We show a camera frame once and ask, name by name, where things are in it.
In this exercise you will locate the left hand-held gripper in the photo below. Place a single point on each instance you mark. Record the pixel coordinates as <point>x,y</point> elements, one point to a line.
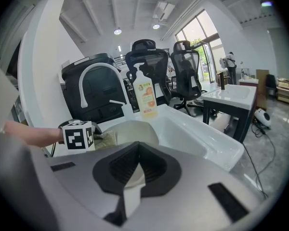
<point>75,138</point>

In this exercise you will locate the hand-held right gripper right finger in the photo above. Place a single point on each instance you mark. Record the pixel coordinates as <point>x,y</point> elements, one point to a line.
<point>195,189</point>

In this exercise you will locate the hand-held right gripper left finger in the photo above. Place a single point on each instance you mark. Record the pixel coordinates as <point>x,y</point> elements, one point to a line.
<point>86,182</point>

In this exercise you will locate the green scouring sponge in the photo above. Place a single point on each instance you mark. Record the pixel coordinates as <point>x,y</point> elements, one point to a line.
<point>106,141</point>

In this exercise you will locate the person's left forearm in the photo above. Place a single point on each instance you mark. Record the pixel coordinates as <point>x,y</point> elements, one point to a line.
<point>33,135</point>

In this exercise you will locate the white gooseneck faucet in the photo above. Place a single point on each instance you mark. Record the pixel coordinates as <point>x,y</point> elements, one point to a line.
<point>83,88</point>

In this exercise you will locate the black cabinet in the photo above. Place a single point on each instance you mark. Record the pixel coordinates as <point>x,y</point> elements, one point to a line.
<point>98,90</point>

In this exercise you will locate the white ceramic sink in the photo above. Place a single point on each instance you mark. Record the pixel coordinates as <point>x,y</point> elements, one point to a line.
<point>183,133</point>

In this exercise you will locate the white curved counter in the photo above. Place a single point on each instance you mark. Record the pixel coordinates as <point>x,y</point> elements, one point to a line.
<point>38,80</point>

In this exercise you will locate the orange dish soap pump bottle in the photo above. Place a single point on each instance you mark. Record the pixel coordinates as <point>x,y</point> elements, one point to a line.
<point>145,97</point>

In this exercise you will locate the black metal sink stand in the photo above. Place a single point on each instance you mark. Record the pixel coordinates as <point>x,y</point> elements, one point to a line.
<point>245,121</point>

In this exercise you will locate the white round heater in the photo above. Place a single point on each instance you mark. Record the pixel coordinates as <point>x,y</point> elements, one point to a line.
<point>263,118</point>

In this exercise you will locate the white square sink basin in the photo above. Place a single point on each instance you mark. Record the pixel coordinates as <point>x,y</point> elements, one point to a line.
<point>228,95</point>

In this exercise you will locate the black mesh office chair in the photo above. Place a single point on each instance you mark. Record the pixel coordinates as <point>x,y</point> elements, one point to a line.
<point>156,66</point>
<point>185,76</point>

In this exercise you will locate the black faucet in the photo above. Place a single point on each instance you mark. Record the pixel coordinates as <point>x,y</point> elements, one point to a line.
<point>223,80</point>

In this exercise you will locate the round ceiling light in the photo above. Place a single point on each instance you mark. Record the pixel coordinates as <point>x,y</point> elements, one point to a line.
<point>266,3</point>
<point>117,31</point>
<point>156,26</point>

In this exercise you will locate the wooden cabinet with white basin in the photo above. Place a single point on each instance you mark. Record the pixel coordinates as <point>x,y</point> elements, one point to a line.
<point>261,90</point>

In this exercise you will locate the small black chair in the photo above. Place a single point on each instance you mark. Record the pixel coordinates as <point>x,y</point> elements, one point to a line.
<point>271,83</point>

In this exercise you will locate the ceiling air conditioner unit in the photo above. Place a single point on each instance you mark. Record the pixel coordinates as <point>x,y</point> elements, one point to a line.
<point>163,11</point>

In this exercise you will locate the large glass window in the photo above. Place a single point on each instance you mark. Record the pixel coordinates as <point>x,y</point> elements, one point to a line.
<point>197,30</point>

